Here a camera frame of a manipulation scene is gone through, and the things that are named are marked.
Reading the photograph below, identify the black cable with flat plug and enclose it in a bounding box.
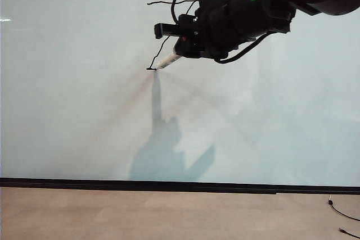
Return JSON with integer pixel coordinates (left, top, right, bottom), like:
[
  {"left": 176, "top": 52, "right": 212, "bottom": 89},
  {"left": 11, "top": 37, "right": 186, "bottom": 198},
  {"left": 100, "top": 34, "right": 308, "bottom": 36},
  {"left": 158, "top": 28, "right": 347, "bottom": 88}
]
[{"left": 338, "top": 228, "right": 360, "bottom": 239}]

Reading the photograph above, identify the black cable with round plug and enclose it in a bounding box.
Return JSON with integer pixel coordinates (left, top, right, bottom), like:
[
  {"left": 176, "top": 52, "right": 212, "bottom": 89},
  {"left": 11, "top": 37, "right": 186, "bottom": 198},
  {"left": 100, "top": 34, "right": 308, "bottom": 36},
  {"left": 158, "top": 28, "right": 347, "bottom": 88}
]
[{"left": 327, "top": 194, "right": 360, "bottom": 222}]

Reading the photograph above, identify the thick black gripper cable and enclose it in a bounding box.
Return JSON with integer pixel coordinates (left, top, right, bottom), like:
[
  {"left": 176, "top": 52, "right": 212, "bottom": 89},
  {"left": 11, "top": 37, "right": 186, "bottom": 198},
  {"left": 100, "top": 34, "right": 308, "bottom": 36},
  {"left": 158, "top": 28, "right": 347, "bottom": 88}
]
[{"left": 214, "top": 31, "right": 272, "bottom": 65}]

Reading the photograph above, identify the white whiteboard marker pen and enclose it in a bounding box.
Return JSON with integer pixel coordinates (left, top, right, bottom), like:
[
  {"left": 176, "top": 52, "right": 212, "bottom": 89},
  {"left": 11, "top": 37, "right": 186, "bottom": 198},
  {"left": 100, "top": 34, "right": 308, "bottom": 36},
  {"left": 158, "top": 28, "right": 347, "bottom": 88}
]
[{"left": 146, "top": 52, "right": 183, "bottom": 71}]

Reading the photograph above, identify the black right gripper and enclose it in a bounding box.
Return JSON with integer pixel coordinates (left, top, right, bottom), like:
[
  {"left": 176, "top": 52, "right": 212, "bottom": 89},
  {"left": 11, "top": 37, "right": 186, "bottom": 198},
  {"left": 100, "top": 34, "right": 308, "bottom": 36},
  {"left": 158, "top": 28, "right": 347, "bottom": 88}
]
[{"left": 154, "top": 3, "right": 257, "bottom": 61}]

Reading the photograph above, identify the thin black looped camera cable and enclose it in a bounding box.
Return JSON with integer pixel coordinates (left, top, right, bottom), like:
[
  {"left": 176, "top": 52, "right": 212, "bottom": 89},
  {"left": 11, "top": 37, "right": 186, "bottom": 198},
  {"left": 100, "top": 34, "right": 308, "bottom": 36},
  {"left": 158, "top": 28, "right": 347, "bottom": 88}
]
[{"left": 171, "top": 0, "right": 201, "bottom": 24}]

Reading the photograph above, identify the white glossy whiteboard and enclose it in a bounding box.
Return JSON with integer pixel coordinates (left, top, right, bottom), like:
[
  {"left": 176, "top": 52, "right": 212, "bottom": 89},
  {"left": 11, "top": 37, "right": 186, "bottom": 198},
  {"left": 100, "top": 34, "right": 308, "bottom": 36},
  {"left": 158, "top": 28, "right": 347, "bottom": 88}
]
[{"left": 0, "top": 0, "right": 360, "bottom": 188}]

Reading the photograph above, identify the black whiteboard bottom rail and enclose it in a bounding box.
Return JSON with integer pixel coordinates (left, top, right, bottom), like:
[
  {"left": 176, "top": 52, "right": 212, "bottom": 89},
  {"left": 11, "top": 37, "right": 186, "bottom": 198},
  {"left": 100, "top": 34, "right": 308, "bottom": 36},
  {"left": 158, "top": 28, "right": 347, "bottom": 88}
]
[{"left": 0, "top": 177, "right": 360, "bottom": 196}]

